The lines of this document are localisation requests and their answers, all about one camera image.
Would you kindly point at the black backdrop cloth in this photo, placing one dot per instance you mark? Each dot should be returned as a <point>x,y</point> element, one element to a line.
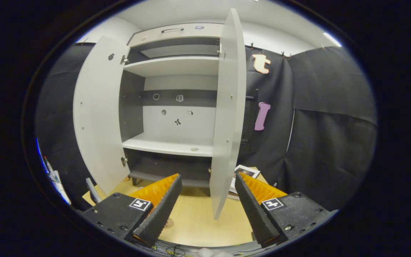
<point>334,150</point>

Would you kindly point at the round brown coaster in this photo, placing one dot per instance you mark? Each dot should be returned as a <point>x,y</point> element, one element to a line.
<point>168,223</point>

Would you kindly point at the grey metal bar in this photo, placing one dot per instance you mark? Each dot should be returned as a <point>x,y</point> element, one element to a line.
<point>93,191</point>

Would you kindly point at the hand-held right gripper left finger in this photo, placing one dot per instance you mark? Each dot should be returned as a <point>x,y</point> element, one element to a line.
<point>162,210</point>

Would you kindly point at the narrow ceiling light panel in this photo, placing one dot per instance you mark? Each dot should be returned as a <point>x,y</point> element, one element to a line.
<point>332,39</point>

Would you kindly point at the white cabinet door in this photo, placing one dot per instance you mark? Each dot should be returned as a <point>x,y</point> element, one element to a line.
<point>98,114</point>
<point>228,107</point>

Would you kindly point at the white and grey cabinet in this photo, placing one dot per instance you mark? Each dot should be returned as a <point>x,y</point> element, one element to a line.
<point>171,66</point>

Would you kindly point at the white cabinet drawer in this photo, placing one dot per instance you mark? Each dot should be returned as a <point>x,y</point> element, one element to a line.
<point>148,37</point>

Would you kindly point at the white magazine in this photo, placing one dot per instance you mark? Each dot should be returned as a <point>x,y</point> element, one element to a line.
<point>244,171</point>

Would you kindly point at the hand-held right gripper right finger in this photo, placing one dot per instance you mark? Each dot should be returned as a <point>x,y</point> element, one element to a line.
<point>253,210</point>

